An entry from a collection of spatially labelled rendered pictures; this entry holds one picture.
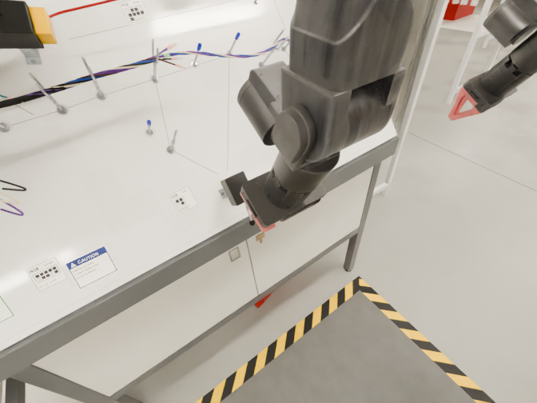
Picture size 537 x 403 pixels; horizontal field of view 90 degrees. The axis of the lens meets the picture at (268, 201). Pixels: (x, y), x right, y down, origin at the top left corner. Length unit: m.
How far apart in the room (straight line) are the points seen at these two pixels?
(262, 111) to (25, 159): 0.51
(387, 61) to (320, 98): 0.05
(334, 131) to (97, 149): 0.54
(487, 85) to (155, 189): 0.70
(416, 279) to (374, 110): 1.52
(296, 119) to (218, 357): 1.34
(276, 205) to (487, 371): 1.39
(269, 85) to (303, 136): 0.10
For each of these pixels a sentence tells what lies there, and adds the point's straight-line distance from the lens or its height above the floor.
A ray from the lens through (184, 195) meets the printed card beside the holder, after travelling 0.65.
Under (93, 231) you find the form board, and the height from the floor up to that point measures 0.97.
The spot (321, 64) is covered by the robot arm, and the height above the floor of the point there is 1.31.
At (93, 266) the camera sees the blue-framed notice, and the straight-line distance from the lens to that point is 0.66.
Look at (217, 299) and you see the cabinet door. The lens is 0.94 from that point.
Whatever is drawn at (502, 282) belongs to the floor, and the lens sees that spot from 1.89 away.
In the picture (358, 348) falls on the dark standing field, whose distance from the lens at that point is 1.46.
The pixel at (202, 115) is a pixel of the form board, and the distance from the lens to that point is 0.69.
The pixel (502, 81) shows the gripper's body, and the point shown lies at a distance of 0.69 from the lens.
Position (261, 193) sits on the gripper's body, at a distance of 0.35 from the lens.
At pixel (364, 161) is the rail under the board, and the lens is 0.90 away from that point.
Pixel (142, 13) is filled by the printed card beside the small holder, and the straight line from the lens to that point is 0.77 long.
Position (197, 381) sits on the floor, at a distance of 1.46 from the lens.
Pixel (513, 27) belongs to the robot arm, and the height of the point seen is 1.23.
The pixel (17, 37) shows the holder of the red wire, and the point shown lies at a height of 1.28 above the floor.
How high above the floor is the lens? 1.36
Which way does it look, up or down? 44 degrees down
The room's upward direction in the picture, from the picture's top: 6 degrees counter-clockwise
